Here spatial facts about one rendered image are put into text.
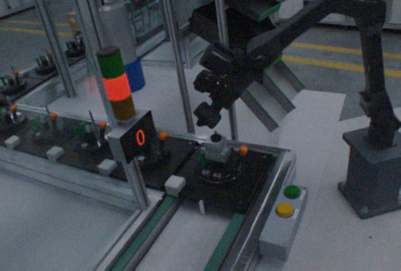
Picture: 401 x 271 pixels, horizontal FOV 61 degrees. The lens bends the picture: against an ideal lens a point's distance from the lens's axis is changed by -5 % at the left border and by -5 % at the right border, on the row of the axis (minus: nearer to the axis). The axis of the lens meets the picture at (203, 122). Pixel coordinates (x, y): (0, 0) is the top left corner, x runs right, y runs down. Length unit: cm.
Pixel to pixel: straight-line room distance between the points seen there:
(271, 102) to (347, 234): 49
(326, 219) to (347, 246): 10
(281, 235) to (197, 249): 21
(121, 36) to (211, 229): 110
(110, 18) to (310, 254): 131
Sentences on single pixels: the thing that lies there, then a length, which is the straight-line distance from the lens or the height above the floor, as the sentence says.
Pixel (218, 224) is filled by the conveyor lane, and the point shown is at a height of 92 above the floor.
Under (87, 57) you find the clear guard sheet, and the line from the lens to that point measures 76.
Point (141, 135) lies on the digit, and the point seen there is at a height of 121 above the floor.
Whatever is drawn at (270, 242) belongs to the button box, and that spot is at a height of 96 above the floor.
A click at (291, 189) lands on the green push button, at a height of 97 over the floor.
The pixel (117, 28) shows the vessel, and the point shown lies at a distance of 176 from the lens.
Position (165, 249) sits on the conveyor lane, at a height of 92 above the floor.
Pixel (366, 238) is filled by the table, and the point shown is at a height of 86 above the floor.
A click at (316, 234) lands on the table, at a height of 86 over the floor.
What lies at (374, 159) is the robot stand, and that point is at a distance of 96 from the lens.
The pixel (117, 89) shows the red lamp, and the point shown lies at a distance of 77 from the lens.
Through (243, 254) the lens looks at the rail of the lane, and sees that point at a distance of 86.
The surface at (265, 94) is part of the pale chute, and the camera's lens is 123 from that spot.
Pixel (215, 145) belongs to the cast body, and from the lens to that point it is 97.
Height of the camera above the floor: 165
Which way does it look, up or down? 32 degrees down
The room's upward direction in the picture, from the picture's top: 9 degrees counter-clockwise
